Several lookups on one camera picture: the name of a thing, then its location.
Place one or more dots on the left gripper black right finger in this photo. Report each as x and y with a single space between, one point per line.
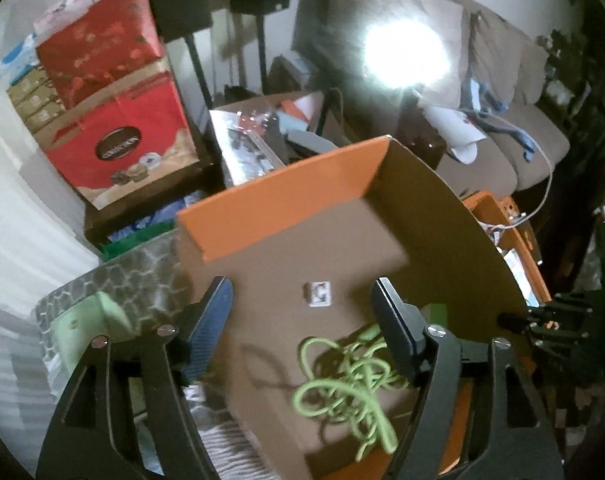
478 415

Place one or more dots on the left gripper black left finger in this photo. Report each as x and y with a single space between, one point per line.
123 413

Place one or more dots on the green tissue pack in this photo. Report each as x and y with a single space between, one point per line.
97 315

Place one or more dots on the orange cardboard box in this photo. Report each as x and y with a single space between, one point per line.
372 210

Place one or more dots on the white plug adapter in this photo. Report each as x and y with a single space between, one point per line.
318 294

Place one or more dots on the green rectangular power bank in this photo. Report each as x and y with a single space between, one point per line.
436 317

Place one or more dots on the orange plastic basket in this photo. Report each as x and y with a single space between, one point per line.
517 249

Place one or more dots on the grey white patterned blanket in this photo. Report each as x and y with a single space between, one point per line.
148 283

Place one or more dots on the white curtain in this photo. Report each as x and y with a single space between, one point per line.
41 249

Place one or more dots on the blue grey neck massager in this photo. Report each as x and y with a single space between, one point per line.
486 112

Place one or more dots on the brown sofa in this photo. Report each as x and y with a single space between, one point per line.
450 79

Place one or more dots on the red collection gift bag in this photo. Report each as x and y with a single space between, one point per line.
126 143

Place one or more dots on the stacked gold boxes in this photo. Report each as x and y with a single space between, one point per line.
36 99

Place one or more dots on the blue tissue pack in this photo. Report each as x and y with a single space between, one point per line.
19 61

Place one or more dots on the red floral gift box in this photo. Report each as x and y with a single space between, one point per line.
113 39

